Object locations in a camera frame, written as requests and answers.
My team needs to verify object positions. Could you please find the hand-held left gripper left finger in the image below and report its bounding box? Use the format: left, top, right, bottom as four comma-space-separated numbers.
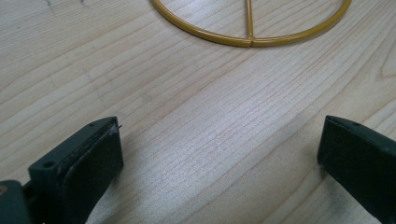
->
27, 116, 125, 224

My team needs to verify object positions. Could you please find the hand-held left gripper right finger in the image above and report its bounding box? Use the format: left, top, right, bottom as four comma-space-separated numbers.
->
317, 115, 396, 224

